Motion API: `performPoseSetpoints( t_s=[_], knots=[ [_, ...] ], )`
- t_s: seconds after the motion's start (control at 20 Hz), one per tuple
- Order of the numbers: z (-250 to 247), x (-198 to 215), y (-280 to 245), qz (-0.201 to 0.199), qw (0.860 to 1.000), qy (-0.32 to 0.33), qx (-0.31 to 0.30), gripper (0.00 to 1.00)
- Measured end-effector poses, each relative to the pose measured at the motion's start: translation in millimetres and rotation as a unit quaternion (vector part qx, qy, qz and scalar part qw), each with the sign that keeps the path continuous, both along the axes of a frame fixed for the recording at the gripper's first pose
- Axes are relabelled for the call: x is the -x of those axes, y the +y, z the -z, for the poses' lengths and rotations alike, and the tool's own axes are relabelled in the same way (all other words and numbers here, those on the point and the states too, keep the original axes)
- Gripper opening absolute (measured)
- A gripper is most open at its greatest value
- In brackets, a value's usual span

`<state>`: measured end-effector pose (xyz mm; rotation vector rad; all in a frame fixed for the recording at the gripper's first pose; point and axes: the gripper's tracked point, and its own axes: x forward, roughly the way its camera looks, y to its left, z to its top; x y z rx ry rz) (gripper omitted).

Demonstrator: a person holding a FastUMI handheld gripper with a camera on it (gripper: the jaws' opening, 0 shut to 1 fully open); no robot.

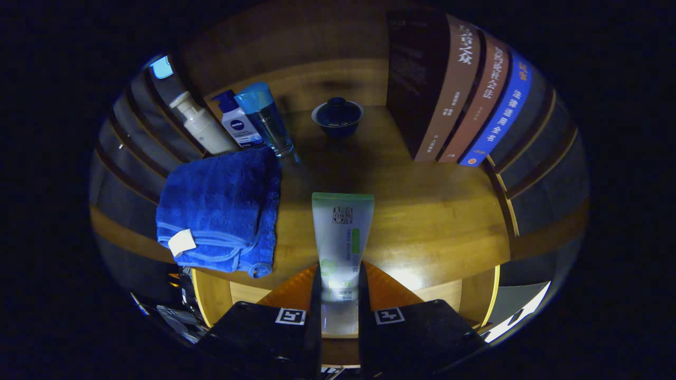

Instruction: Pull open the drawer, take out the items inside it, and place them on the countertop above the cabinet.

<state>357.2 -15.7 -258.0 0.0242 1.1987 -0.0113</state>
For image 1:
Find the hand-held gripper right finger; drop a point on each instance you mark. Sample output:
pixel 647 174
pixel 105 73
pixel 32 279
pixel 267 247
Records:
pixel 364 343

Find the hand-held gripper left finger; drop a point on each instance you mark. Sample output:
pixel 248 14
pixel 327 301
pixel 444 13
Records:
pixel 315 338

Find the white tube with green label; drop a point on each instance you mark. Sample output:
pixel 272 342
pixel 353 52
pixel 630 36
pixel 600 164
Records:
pixel 342 237

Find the wooden countertop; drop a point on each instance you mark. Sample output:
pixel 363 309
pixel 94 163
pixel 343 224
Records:
pixel 433 211

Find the wooden cabinet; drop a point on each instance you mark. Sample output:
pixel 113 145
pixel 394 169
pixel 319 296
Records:
pixel 327 74

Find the folded blue towel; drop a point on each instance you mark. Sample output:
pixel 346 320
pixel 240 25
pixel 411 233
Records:
pixel 216 200

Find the blue lidded teacup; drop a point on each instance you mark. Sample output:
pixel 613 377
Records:
pixel 338 119

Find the clear teal bottle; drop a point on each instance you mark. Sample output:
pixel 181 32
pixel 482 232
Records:
pixel 269 121

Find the white bottle with blue cap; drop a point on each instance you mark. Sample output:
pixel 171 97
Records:
pixel 237 126

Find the white pump bottle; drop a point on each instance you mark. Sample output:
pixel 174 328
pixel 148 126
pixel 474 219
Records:
pixel 203 126

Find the dark brown book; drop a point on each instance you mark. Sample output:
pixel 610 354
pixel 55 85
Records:
pixel 449 95

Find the blue book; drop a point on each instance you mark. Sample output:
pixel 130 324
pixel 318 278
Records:
pixel 501 116

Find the reddish brown book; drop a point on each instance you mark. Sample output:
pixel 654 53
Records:
pixel 483 100

